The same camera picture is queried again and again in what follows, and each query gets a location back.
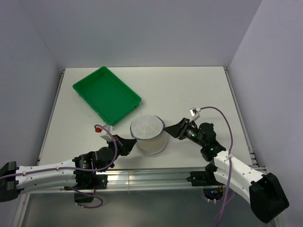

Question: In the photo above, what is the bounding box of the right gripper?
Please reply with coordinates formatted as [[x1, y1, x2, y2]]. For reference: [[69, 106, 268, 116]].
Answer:
[[164, 117, 205, 147]]

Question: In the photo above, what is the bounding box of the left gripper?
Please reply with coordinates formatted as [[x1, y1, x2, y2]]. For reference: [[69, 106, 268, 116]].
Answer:
[[107, 134, 136, 161]]

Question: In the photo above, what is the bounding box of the white mesh laundry bag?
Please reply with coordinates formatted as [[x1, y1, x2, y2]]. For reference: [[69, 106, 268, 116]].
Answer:
[[130, 115, 168, 156]]

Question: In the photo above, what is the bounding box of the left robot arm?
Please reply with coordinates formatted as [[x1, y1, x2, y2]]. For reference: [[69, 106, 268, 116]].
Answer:
[[0, 135, 137, 202]]

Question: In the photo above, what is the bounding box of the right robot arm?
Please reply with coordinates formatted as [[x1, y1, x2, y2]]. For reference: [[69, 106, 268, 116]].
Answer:
[[164, 118, 289, 223]]

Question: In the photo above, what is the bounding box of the green plastic tray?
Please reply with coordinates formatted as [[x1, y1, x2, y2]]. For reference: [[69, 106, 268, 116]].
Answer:
[[72, 66, 142, 126]]

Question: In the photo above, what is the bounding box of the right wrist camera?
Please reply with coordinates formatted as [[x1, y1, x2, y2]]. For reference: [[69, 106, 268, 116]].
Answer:
[[190, 107, 201, 122]]

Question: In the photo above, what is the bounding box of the aluminium frame rail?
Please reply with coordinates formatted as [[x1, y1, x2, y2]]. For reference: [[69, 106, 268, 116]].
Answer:
[[18, 165, 268, 193]]

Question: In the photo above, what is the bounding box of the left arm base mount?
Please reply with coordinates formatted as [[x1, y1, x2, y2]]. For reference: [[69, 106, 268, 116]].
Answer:
[[64, 175, 107, 209]]

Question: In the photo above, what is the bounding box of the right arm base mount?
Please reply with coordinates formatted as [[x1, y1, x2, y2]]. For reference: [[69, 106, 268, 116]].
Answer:
[[186, 170, 226, 187]]

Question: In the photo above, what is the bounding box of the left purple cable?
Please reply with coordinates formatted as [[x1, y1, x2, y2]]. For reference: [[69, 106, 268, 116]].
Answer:
[[0, 124, 119, 209]]

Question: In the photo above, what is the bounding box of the purple cable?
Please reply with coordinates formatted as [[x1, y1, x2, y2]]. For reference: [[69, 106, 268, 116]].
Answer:
[[0, 124, 119, 209], [200, 106, 235, 227]]

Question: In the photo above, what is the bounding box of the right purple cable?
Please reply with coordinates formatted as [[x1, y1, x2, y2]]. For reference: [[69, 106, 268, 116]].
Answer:
[[200, 106, 235, 227]]

